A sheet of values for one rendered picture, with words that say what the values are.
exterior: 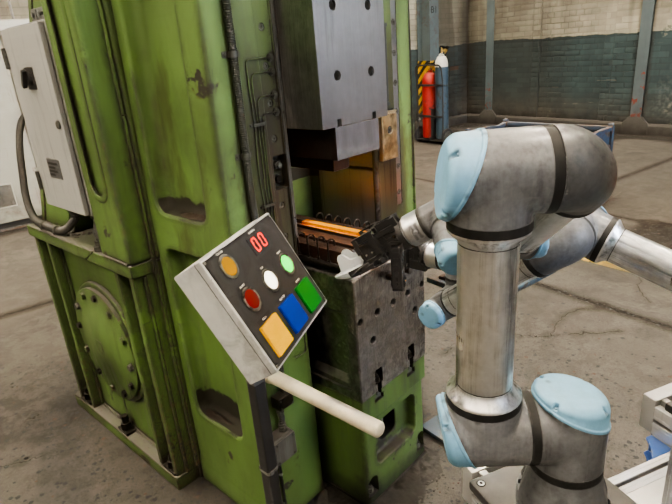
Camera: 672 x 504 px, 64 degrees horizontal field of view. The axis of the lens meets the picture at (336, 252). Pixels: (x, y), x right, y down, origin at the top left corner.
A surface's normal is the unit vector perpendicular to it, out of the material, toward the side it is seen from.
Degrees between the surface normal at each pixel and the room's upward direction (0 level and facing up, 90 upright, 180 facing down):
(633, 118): 90
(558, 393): 7
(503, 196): 92
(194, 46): 89
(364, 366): 90
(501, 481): 0
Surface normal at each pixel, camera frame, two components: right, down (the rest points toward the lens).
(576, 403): 0.05, -0.93
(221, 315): -0.30, 0.36
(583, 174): 0.18, 0.29
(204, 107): -0.67, 0.29
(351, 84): 0.74, 0.18
